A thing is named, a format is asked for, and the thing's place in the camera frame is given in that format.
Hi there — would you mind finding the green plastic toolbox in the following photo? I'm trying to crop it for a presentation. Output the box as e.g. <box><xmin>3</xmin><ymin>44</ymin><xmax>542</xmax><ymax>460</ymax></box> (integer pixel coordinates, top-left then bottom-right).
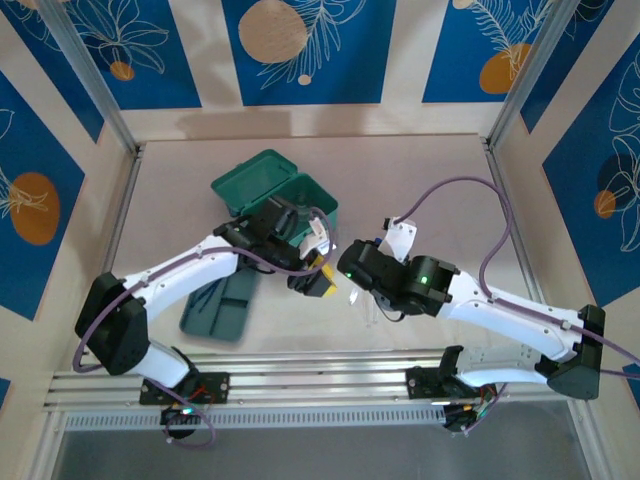
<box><xmin>209</xmin><ymin>148</ymin><xmax>340</xmax><ymax>254</ymax></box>

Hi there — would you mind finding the green plastic tray insert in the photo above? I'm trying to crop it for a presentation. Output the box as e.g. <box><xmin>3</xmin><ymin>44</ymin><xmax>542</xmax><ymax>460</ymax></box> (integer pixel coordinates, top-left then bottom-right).
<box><xmin>178</xmin><ymin>272</ymin><xmax>261</xmax><ymax>344</ymax></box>

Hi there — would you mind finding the right black controller board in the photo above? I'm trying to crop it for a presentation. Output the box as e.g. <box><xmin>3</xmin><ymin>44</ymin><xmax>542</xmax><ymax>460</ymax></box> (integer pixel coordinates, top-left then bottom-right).
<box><xmin>442</xmin><ymin>402</ymin><xmax>490</xmax><ymax>435</ymax></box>

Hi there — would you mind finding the black controller board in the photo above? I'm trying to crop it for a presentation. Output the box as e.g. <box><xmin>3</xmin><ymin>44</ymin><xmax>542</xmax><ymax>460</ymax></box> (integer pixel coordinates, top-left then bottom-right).
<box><xmin>159</xmin><ymin>403</ymin><xmax>204</xmax><ymax>430</ymax></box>
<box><xmin>442</xmin><ymin>402</ymin><xmax>490</xmax><ymax>435</ymax></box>

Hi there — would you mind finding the grey metal panel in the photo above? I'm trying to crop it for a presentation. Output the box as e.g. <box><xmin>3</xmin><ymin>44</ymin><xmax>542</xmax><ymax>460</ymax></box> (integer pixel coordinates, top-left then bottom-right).
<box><xmin>49</xmin><ymin>429</ymin><xmax>594</xmax><ymax>480</ymax></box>

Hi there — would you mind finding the left black controller board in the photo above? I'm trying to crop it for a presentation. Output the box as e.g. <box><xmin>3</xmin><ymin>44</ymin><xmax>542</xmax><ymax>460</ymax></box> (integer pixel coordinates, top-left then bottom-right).
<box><xmin>159</xmin><ymin>403</ymin><xmax>204</xmax><ymax>430</ymax></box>

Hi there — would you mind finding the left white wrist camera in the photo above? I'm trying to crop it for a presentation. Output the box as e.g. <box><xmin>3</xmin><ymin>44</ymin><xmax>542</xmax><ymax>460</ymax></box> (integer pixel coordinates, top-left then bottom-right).
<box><xmin>298</xmin><ymin>219</ymin><xmax>337</xmax><ymax>264</ymax></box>

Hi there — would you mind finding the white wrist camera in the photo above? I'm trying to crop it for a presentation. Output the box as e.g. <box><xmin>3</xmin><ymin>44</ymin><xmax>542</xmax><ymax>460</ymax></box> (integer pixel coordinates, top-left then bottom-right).
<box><xmin>383</xmin><ymin>216</ymin><xmax>419</xmax><ymax>265</ymax></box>
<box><xmin>298</xmin><ymin>219</ymin><xmax>337</xmax><ymax>264</ymax></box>

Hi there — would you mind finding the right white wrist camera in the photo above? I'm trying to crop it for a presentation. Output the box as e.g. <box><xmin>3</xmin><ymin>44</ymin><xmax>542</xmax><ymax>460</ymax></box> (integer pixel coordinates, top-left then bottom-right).
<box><xmin>383</xmin><ymin>216</ymin><xmax>419</xmax><ymax>265</ymax></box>

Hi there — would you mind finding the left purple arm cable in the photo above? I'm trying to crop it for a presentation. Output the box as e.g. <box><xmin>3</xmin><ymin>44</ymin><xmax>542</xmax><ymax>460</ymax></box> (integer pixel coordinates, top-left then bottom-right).
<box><xmin>72</xmin><ymin>204</ymin><xmax>334</xmax><ymax>449</ymax></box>

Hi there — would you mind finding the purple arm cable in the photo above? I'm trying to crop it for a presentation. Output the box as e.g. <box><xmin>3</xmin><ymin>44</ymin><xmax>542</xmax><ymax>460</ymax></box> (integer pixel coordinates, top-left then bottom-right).
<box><xmin>72</xmin><ymin>204</ymin><xmax>334</xmax><ymax>449</ymax></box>
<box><xmin>392</xmin><ymin>177</ymin><xmax>640</xmax><ymax>436</ymax></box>

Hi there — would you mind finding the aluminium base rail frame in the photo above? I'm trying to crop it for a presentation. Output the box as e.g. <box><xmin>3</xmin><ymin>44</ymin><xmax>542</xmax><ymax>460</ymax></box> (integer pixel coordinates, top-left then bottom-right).
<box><xmin>42</xmin><ymin>349</ymin><xmax>594</xmax><ymax>415</ymax></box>

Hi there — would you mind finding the white slotted cable duct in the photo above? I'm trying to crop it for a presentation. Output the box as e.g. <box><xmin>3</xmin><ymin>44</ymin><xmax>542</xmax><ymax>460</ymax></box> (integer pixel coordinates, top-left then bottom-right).
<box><xmin>63</xmin><ymin>407</ymin><xmax>447</xmax><ymax>432</ymax></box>

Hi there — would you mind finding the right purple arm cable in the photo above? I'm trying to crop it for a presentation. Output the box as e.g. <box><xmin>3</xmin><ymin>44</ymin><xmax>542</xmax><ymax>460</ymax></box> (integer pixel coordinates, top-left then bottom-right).
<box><xmin>392</xmin><ymin>177</ymin><xmax>640</xmax><ymax>436</ymax></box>

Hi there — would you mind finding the aluminium table side rail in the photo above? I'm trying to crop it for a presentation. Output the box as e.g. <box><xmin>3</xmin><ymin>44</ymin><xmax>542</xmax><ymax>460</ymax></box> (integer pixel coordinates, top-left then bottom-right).
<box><xmin>74</xmin><ymin>149</ymin><xmax>144</xmax><ymax>371</ymax></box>
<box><xmin>482</xmin><ymin>139</ymin><xmax>546</xmax><ymax>306</ymax></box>

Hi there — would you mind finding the aluminium frame post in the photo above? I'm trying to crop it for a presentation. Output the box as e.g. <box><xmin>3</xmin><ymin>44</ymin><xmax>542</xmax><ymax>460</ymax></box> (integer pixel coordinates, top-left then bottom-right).
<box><xmin>485</xmin><ymin>0</ymin><xmax>616</xmax><ymax>151</ymax></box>
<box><xmin>34</xmin><ymin>0</ymin><xmax>144</xmax><ymax>156</ymax></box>

